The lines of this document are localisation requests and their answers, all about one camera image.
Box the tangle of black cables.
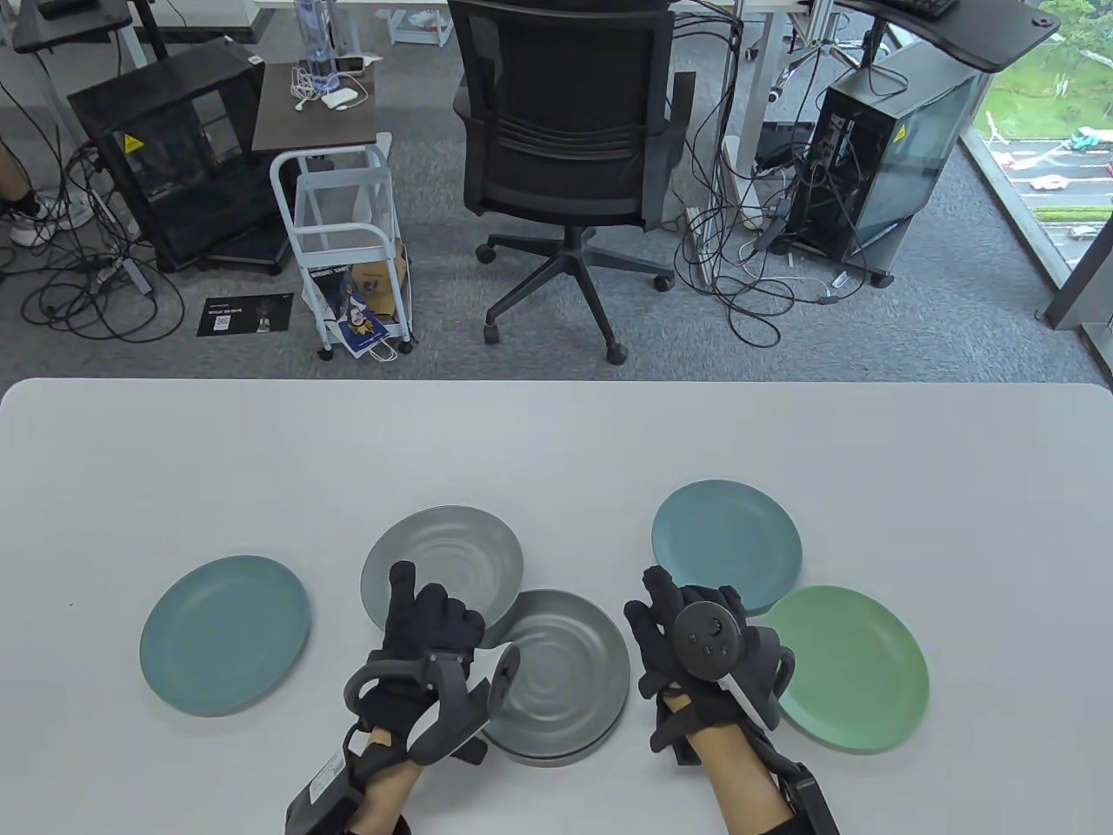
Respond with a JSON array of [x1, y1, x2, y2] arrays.
[[676, 122, 875, 349], [0, 78, 188, 344]]

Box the black rectangular desk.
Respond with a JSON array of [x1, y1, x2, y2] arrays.
[[12, 0, 170, 62]]

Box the white desk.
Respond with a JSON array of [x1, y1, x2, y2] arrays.
[[252, 0, 836, 166]]

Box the clear water bottle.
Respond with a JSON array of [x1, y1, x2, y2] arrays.
[[294, 0, 339, 94]]

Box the grey window frame post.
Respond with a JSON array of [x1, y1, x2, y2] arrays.
[[1042, 200, 1113, 331]]

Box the black leaflet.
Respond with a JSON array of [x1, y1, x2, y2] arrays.
[[197, 295, 296, 338]]

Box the green plate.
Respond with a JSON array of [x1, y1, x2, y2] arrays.
[[761, 585, 930, 753]]

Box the white cart with wooden top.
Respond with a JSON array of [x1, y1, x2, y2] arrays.
[[252, 61, 416, 361]]

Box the brown paper bag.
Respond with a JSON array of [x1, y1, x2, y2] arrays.
[[352, 245, 410, 324]]

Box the person's left forearm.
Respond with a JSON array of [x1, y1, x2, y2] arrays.
[[348, 731, 427, 835]]

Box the black glass computer case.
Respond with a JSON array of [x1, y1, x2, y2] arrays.
[[68, 37, 295, 276]]

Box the black curved desk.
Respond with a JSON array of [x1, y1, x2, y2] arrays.
[[835, 0, 1063, 74]]

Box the grey power strip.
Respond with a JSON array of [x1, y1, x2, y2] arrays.
[[94, 255, 156, 298]]

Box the black mesh office chair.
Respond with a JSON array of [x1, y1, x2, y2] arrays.
[[451, 0, 699, 366]]

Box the blue printed paper bag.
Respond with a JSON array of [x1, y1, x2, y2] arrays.
[[304, 261, 390, 357]]

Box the person's right forearm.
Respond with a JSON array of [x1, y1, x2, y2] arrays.
[[691, 726, 796, 835]]

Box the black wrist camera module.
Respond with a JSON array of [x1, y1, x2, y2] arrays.
[[285, 750, 366, 835], [774, 757, 840, 835]]

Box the grey plate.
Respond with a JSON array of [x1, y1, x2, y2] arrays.
[[483, 713, 629, 767], [477, 590, 631, 756], [361, 506, 524, 640]]

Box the white plastic basket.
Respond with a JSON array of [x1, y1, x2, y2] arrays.
[[388, 7, 454, 47]]

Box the black computer tower on stand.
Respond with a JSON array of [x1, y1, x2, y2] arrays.
[[787, 39, 994, 290]]

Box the person's right hand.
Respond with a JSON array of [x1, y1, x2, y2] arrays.
[[624, 565, 796, 766]]

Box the person's left hand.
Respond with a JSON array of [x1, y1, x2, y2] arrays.
[[357, 561, 486, 758]]

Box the blue plate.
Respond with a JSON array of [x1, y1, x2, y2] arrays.
[[140, 555, 311, 718], [652, 480, 803, 614]]

